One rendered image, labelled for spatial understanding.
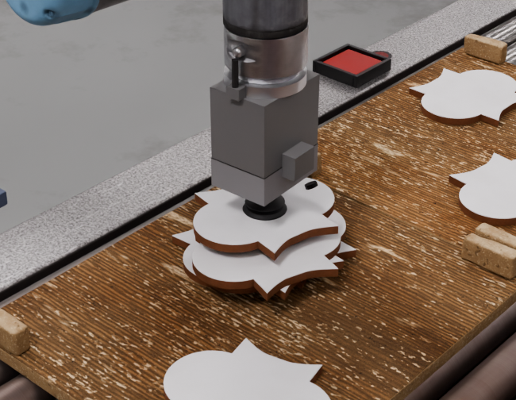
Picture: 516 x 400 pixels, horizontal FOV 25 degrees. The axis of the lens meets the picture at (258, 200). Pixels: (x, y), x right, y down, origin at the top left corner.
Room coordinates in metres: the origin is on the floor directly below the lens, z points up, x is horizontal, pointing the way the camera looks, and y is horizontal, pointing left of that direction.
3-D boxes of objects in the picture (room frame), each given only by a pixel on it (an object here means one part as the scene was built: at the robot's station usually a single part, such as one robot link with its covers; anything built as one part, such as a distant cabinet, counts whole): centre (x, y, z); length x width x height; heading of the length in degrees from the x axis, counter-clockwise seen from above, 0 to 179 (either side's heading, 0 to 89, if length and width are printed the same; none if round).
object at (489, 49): (1.42, -0.30, 0.95); 0.06 x 0.02 x 0.03; 48
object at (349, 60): (1.42, -0.13, 0.92); 0.06 x 0.06 x 0.01; 48
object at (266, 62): (0.94, -0.01, 1.17); 0.08 x 0.08 x 0.05
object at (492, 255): (0.93, -0.23, 0.95); 0.06 x 0.02 x 0.03; 48
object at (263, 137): (0.94, -0.01, 1.09); 0.10 x 0.09 x 0.16; 52
